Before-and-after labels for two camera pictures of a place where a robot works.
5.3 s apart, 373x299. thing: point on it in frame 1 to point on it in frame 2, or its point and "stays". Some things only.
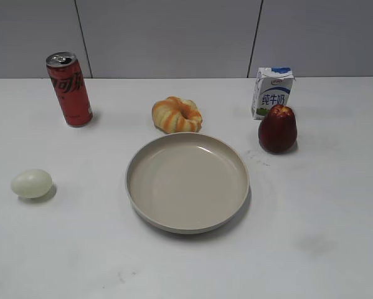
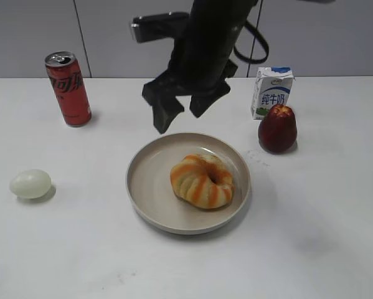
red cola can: x=71 y=88 stays
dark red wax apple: x=278 y=131 stays
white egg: x=31 y=183 stays
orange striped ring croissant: x=174 y=114 to x=202 y=181
